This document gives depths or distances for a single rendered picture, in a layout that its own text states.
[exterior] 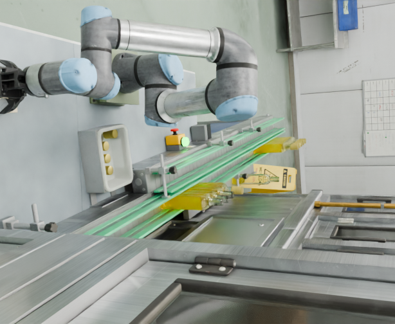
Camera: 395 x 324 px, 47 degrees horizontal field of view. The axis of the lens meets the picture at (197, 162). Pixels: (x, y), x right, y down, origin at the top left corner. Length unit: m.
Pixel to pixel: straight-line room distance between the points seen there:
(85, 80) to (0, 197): 0.50
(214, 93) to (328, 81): 6.28
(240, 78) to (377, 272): 0.76
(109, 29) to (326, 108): 6.55
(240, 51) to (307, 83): 6.33
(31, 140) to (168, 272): 0.90
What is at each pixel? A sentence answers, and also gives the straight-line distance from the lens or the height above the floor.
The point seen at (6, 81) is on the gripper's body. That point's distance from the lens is 1.15.
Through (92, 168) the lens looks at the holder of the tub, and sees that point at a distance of 1.62.
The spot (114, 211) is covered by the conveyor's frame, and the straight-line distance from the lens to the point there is 1.58.
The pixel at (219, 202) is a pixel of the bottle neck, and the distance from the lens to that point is 1.72.
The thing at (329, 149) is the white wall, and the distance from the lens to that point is 7.63.
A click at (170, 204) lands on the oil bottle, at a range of 1.80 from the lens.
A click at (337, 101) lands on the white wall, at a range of 7.51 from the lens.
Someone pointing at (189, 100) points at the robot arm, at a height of 1.18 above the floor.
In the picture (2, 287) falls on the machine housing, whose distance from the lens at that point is 0.68.
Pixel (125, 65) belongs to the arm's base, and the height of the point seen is 0.88.
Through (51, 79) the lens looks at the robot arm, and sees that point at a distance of 1.07.
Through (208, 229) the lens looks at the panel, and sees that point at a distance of 1.84.
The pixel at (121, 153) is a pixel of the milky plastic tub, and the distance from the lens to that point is 1.73.
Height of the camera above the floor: 1.80
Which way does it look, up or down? 26 degrees down
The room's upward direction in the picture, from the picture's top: 89 degrees clockwise
